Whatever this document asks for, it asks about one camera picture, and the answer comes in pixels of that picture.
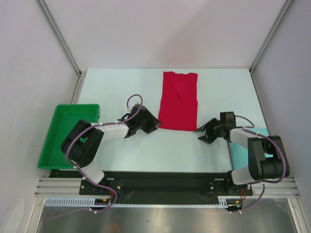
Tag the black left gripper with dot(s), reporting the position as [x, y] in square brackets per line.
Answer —
[150, 118]

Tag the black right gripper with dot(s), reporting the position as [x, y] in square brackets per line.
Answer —
[211, 129]

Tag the red t-shirt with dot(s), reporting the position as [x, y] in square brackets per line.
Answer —
[179, 105]

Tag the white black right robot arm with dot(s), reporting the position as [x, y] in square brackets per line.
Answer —
[266, 156]

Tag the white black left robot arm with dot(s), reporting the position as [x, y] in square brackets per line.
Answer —
[81, 145]

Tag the folded teal t-shirt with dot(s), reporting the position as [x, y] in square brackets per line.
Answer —
[239, 154]

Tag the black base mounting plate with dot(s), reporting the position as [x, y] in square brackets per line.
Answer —
[160, 198]

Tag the green plastic bin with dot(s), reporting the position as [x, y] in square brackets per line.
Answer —
[64, 119]

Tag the left aluminium corner post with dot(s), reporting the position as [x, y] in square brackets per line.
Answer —
[47, 14]

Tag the aluminium corner post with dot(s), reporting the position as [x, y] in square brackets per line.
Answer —
[47, 14]
[270, 36]

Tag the aluminium front frame rail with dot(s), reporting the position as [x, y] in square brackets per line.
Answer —
[73, 187]

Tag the right aluminium corner post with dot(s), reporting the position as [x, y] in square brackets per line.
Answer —
[270, 36]

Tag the white slotted cable duct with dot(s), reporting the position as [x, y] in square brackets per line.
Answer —
[103, 202]

